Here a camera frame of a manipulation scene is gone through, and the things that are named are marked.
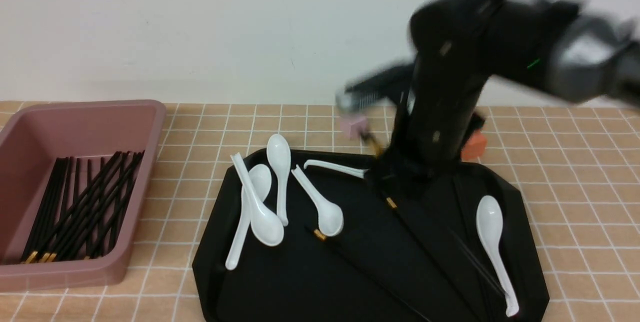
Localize black serving tray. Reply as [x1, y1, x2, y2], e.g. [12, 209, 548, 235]
[192, 149, 550, 322]

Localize white spoon upright centre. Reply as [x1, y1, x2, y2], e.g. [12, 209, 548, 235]
[266, 133, 291, 227]

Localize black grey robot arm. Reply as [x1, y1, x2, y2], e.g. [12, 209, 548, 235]
[365, 0, 639, 195]

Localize pink plastic bin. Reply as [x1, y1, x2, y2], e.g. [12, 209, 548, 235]
[0, 99, 167, 293]

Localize orange cube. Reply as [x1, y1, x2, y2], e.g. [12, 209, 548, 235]
[461, 129, 488, 161]

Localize black chopsticks bundle in bin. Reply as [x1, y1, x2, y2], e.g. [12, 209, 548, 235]
[19, 151, 145, 264]

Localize white spoon far left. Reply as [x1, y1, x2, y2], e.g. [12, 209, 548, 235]
[225, 164, 272, 271]

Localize white spoon crossing left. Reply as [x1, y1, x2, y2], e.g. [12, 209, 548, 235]
[231, 153, 285, 247]

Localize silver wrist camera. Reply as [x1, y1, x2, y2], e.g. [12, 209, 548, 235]
[334, 62, 415, 115]

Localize white spoon right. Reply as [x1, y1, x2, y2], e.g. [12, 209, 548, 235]
[475, 195, 520, 318]

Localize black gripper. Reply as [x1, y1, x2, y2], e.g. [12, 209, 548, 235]
[365, 107, 486, 197]

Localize white spoon top horizontal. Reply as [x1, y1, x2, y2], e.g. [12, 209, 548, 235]
[303, 159, 368, 179]

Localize white spoon centre diagonal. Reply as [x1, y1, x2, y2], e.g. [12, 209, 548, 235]
[291, 165, 345, 237]

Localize pink cube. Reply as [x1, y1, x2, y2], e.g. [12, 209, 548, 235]
[339, 114, 369, 140]

